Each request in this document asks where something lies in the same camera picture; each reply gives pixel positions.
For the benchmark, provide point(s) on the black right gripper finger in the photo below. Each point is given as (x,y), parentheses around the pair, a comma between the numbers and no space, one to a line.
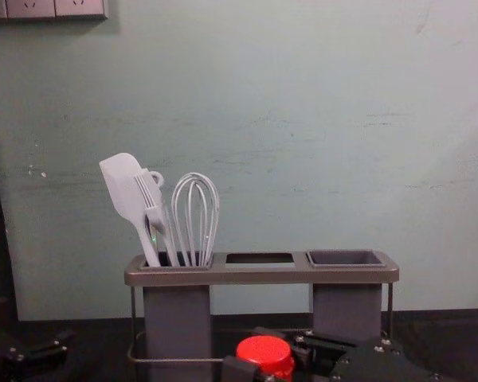
(322,345)
(239,370)

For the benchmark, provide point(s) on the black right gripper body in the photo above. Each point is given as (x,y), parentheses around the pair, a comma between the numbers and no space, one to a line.
(378,364)

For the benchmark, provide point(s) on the tall grey plastic bin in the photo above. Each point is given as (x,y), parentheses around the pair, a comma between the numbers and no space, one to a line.
(346,306)
(177,318)

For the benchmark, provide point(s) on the black rack with steel bars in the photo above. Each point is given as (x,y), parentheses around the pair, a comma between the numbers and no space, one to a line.
(259,275)

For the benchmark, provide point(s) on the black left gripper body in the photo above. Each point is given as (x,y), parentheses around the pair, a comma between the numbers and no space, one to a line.
(2,358)

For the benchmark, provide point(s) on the white silicone spatula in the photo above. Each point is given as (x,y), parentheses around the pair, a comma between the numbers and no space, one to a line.
(119,187)

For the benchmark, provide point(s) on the black table cloth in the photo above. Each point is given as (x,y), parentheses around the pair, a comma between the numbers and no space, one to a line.
(95,342)

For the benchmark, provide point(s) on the black tool with red cap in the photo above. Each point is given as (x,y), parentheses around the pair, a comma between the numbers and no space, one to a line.
(263,352)

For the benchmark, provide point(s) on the white slotted turner utensil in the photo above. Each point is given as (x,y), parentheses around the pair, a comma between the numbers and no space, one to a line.
(146,195)

